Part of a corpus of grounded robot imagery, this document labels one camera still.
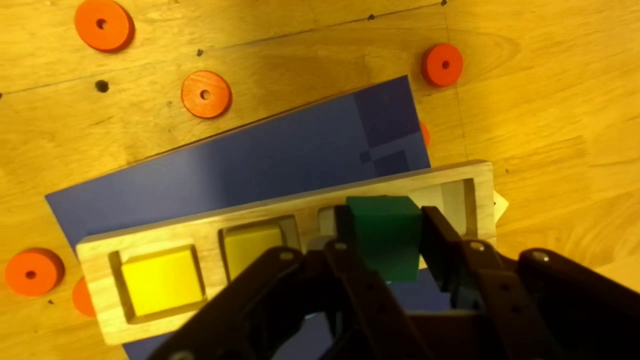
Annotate green wooden block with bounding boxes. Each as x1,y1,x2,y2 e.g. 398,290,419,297
346,195,424,283

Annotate blue board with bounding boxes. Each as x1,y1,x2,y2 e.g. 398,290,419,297
44,75,453,360

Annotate white paper tag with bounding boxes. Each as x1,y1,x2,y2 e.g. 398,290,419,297
492,190,510,224

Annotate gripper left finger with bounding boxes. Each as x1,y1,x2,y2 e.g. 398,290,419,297
146,204,435,360

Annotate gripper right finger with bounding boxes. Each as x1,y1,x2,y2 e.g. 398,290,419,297
419,205,640,360

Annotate wooden block tray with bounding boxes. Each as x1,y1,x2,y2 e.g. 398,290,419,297
75,160,497,347

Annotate yellow wooden block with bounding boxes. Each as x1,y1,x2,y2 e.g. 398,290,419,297
120,245,207,318
220,223,285,282

